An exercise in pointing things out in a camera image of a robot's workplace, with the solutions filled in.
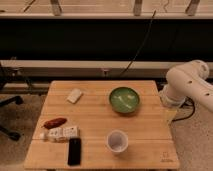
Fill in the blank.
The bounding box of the green ceramic bowl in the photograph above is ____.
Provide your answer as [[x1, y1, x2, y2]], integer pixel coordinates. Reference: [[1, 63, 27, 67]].
[[109, 87, 140, 114]]

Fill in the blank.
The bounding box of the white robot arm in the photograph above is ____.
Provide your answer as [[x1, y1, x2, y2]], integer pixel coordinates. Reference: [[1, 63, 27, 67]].
[[159, 60, 213, 124]]

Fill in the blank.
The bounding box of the white plastic cup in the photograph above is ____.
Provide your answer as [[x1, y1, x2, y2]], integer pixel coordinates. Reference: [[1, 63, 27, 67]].
[[106, 130, 129, 154]]

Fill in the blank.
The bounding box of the black smartphone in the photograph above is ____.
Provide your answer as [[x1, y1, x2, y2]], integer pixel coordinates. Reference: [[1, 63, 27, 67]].
[[68, 138, 81, 166]]

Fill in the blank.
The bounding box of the white small carton box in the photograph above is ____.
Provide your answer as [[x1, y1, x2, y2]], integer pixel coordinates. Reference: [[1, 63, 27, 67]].
[[39, 126, 79, 142]]

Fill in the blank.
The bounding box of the red sausage toy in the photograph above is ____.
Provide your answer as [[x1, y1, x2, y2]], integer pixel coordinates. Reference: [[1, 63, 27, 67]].
[[43, 118, 67, 129]]

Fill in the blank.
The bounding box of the black office chair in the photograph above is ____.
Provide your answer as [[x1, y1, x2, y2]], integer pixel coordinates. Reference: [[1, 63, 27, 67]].
[[0, 63, 23, 141]]

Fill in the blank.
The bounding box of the black hanging cable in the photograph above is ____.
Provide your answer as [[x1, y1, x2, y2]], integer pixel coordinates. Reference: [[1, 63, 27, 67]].
[[119, 9, 157, 78]]

